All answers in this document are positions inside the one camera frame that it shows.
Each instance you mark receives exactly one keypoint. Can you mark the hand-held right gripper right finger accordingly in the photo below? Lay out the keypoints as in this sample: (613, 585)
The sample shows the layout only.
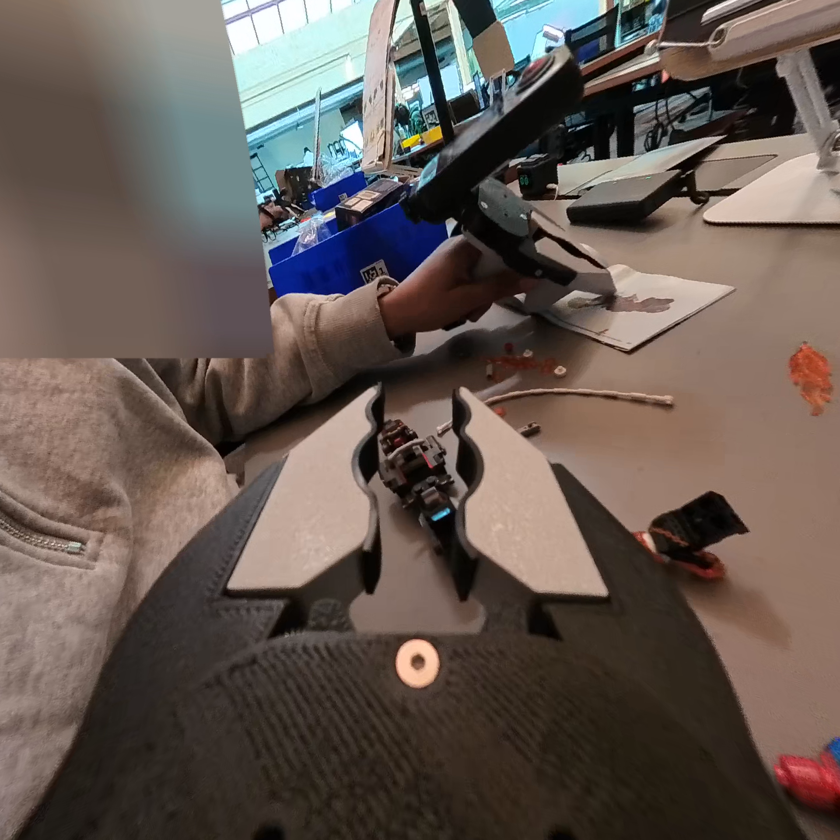
(531, 525)

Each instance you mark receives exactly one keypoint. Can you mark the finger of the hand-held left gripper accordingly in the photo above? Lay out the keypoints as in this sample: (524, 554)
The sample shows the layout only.
(577, 292)
(568, 249)

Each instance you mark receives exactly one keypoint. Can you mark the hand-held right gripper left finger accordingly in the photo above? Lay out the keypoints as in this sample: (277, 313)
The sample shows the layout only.
(302, 525)

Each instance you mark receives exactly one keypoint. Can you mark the lego instruction booklet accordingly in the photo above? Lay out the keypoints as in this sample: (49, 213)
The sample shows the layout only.
(656, 308)

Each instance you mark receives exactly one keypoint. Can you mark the large orange lego flame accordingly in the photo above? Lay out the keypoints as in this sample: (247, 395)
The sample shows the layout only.
(525, 363)

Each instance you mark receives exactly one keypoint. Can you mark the black lego motorcycle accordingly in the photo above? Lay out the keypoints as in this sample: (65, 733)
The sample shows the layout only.
(420, 472)

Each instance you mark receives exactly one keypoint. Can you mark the person's left forearm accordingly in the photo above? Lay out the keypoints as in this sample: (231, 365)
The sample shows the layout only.
(315, 348)

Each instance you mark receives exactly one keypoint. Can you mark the dark lego box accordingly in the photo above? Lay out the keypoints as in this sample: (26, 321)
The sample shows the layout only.
(367, 203)

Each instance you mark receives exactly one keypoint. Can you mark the black flame-head lego minifigure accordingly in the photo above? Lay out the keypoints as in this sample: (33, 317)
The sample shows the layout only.
(695, 531)

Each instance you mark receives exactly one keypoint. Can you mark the slim orange lego flame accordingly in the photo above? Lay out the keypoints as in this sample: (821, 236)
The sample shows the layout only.
(810, 377)

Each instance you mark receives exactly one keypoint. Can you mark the blue and red lego minifigure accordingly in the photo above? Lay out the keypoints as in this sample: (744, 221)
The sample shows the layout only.
(807, 781)

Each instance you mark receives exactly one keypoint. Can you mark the person's left hand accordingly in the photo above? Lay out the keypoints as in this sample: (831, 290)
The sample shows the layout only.
(433, 295)

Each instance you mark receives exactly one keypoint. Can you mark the black charger with green lights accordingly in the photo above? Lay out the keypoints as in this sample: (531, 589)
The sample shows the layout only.
(537, 177)

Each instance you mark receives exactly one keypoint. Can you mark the black flat case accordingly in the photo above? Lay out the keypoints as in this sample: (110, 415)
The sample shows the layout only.
(623, 197)

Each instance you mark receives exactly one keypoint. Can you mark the black metal pole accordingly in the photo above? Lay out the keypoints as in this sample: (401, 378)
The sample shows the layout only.
(433, 79)

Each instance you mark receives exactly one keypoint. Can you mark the silver laptop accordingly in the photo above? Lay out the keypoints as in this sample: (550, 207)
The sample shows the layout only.
(656, 161)

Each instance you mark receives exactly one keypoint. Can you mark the tilted instruction board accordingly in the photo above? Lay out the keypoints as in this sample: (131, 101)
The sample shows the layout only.
(377, 85)

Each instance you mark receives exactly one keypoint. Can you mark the long wooden desk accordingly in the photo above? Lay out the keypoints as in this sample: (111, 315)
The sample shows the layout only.
(623, 59)

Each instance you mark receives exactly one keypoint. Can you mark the small blue plastic bin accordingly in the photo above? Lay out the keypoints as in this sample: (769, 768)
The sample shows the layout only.
(338, 193)

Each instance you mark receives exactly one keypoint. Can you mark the large blue plastic bin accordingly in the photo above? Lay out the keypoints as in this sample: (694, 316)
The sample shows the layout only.
(367, 256)

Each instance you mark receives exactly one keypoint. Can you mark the white base stand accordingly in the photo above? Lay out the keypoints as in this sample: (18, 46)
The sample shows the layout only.
(774, 197)

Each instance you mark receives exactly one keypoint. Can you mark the clear plastic bag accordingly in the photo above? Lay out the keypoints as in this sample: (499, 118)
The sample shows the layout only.
(315, 239)

